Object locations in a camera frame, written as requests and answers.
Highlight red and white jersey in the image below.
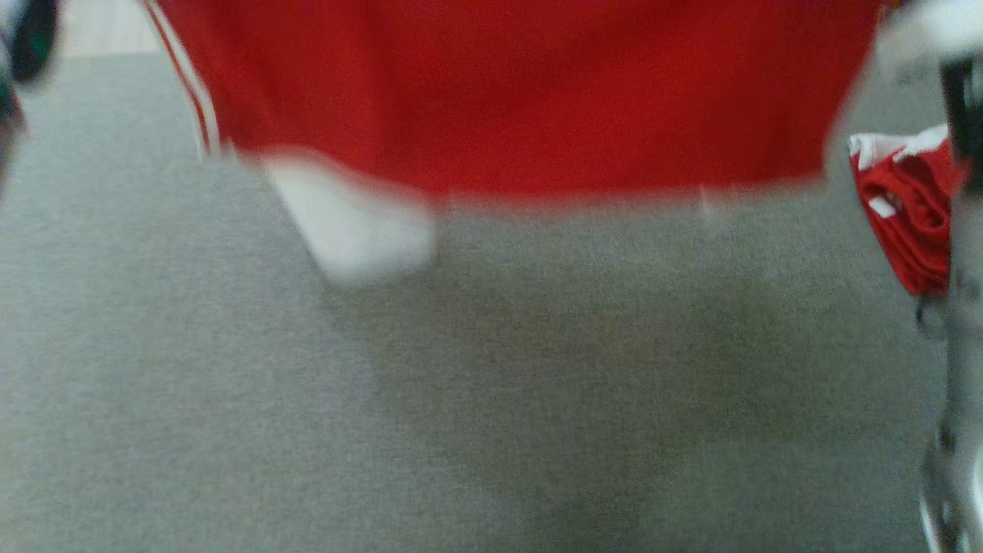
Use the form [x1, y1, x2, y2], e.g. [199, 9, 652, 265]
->
[142, 0, 884, 286]

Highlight grey fabric sofa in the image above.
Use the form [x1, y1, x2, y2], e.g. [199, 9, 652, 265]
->
[0, 31, 983, 553]

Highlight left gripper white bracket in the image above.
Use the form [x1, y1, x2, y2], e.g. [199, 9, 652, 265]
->
[0, 0, 61, 193]

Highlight red shorts with white stripe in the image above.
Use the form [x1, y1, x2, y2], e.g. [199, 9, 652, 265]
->
[849, 127, 965, 296]

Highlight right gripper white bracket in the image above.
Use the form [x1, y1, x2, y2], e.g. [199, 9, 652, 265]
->
[879, 0, 983, 193]

